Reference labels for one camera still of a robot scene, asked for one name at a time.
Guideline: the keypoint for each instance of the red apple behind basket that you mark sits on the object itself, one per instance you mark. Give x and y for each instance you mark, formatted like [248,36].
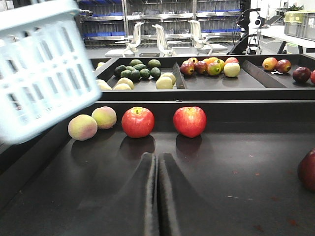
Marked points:
[138,122]

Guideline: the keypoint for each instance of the red apple right of basket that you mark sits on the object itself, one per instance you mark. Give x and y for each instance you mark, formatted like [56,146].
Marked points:
[190,121]

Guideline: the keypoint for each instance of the black wood-panel display stand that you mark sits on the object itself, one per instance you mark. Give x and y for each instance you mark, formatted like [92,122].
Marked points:
[244,163]

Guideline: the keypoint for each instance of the pale peach front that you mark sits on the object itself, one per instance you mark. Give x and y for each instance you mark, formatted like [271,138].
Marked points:
[82,127]

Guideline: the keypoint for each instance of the pale peach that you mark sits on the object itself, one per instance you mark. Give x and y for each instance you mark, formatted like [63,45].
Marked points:
[105,117]
[82,127]

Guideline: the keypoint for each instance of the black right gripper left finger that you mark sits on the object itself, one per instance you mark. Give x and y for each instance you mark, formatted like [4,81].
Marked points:
[131,212]

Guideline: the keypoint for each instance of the light blue plastic basket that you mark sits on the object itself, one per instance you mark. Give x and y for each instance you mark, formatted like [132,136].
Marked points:
[45,73]

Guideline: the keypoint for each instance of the dark red apple far right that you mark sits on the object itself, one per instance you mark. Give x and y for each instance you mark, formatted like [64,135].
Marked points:
[301,74]

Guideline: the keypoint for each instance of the dark apple at right edge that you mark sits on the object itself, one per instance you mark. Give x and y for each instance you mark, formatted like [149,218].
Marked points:
[306,171]

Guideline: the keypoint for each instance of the pale peach back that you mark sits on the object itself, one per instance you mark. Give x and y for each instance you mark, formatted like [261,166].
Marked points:
[105,117]

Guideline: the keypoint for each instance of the white office chair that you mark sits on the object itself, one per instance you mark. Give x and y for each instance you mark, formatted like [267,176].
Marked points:
[131,45]

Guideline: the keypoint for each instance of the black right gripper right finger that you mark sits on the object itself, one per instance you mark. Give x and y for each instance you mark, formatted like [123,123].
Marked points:
[182,212]

